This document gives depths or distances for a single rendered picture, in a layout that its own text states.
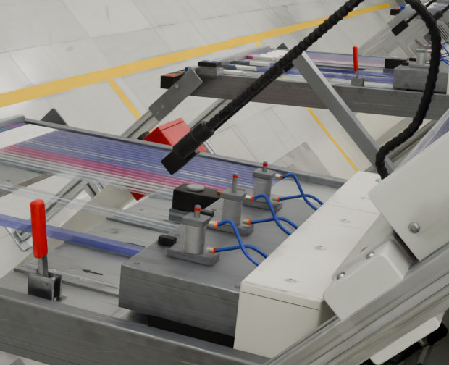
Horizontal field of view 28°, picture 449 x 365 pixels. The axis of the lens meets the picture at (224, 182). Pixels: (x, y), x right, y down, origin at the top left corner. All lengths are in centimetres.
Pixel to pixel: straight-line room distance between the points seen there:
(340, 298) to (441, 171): 13
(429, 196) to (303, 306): 17
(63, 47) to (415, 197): 296
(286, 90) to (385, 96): 25
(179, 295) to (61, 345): 13
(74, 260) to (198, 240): 21
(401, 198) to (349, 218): 33
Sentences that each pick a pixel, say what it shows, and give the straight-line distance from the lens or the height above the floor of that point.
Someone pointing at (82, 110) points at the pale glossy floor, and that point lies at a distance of 341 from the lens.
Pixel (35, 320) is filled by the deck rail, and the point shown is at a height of 103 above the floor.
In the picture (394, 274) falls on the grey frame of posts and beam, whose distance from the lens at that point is 75.
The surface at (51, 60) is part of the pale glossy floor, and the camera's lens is 350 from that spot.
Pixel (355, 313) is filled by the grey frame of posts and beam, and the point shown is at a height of 133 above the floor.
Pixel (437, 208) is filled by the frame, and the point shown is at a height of 143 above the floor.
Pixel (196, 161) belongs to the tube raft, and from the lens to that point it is 152.
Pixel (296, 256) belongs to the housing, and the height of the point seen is 125.
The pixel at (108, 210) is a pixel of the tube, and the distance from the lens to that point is 124.
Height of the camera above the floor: 163
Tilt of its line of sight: 25 degrees down
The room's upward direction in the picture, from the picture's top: 51 degrees clockwise
